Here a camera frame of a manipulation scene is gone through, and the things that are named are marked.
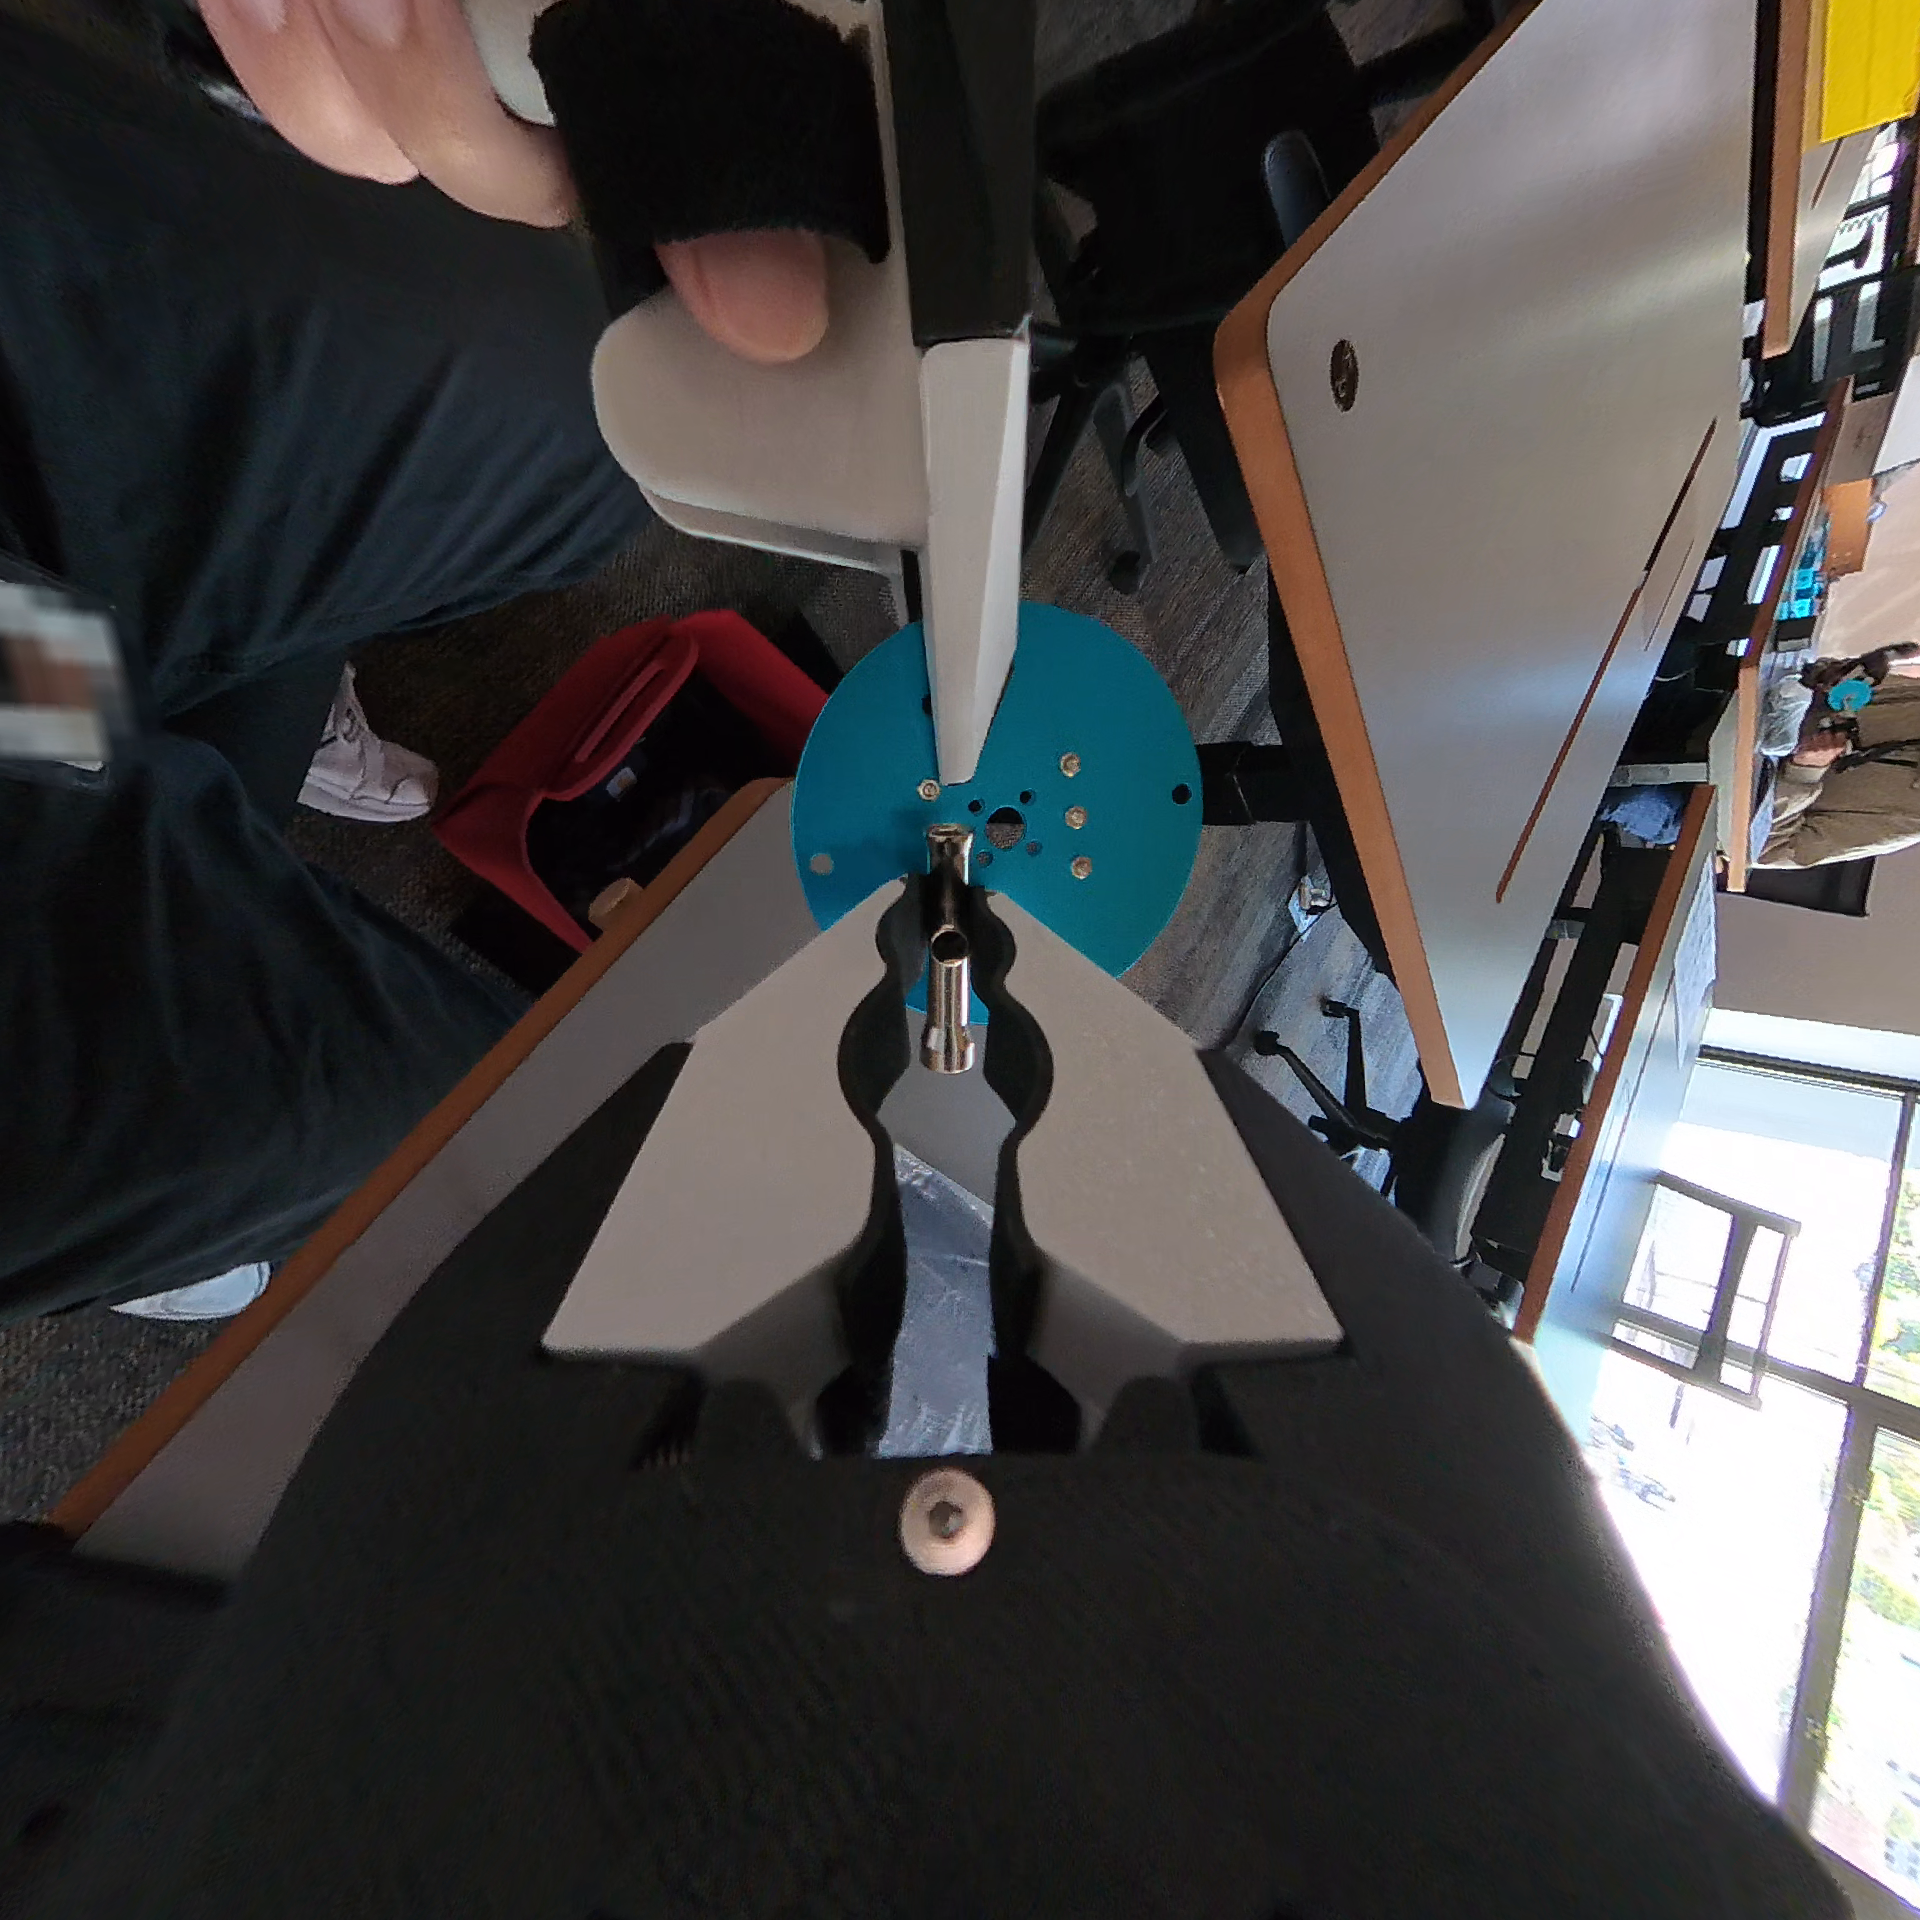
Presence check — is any yellow bin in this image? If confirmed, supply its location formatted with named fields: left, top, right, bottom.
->
left=1815, top=0, right=1920, bottom=147

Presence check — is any red plastic bin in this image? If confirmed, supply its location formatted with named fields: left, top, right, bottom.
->
left=431, top=605, right=831, bottom=962

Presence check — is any tall city-view window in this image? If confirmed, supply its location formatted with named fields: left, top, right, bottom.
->
left=1582, top=1047, right=1920, bottom=1914

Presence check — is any blue round metal plate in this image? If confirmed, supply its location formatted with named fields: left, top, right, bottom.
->
left=791, top=598, right=1207, bottom=1024

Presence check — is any white shoe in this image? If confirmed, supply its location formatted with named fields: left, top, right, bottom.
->
left=296, top=663, right=440, bottom=824
left=109, top=1259, right=275, bottom=1326

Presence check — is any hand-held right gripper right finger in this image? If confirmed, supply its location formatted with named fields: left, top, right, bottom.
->
left=979, top=891, right=1344, bottom=1454

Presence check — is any person's left hand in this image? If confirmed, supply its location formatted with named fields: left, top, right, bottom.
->
left=194, top=0, right=831, bottom=366

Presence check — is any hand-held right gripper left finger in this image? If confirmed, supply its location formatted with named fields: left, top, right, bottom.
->
left=539, top=874, right=920, bottom=1454

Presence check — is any black office chair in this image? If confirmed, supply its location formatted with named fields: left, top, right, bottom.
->
left=1030, top=0, right=1360, bottom=598
left=1247, top=982, right=1539, bottom=1315

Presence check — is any person's dark clothing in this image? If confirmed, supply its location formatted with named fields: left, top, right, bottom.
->
left=0, top=0, right=663, bottom=1328

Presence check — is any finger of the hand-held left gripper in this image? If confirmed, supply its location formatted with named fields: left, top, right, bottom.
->
left=915, top=336, right=1036, bottom=787

